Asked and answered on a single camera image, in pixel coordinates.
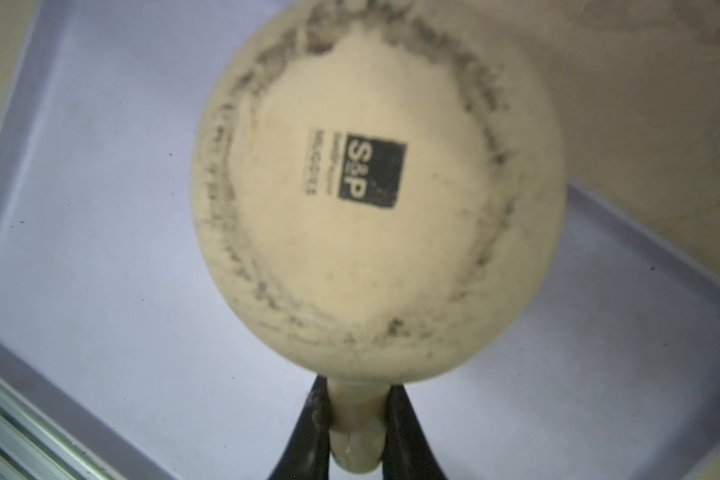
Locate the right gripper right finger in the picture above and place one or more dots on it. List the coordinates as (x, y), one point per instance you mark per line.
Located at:
(407, 454)

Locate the lavender plastic tray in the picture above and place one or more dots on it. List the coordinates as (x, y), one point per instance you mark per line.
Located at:
(111, 326)

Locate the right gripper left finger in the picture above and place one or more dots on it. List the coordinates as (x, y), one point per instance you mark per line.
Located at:
(307, 453)

